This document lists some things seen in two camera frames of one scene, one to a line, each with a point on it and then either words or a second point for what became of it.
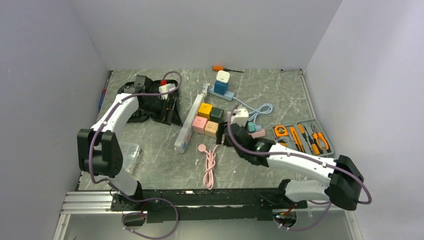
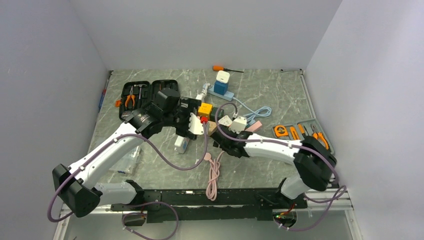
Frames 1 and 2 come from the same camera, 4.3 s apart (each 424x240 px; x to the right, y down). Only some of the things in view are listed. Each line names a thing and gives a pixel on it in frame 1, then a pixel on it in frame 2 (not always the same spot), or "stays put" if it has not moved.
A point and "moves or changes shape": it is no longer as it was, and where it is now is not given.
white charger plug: (223, 76) stays put
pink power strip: (258, 133) → (255, 126)
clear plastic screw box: (130, 152) stays put
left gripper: (159, 99) → (192, 107)
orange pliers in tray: (316, 148) stays put
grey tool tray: (307, 136) stays put
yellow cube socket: (204, 110) stays put
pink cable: (208, 178) moves or changes shape
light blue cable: (264, 108) moves or changes shape
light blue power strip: (228, 95) stays put
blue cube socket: (220, 88) stays put
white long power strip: (186, 130) stays put
